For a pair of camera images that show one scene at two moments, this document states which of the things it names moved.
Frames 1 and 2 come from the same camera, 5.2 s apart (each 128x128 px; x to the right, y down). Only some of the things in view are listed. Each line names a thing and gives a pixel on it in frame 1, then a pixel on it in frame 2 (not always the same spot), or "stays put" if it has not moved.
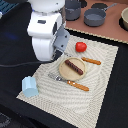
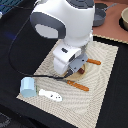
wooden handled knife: x=69 y=82 stays put
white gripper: x=48 y=34 -> x=69 y=59
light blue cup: x=29 y=87 stays put
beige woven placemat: x=73 y=87 stays put
